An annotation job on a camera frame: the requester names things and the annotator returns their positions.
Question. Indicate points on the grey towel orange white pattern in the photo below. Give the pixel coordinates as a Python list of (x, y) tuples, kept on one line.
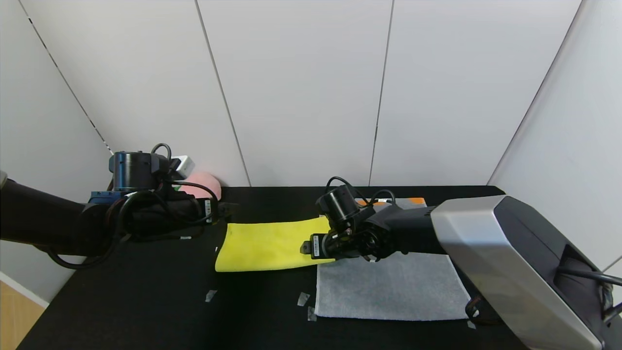
[(388, 287)]

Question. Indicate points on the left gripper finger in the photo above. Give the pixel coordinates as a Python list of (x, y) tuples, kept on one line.
[(223, 212), (224, 206)]

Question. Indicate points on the pink plush peach toy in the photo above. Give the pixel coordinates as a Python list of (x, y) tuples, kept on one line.
[(209, 181)]

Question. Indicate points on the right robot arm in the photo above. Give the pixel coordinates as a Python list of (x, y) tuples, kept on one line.
[(510, 253)]

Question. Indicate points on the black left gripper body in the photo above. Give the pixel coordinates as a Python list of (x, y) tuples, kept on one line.
[(210, 211)]

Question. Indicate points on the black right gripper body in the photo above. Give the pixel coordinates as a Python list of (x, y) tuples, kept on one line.
[(315, 246)]

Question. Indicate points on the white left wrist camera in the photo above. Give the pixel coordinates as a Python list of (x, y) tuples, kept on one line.
[(183, 166)]

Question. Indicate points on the yellow microfibre towel black edging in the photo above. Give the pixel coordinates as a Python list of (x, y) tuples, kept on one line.
[(267, 248)]

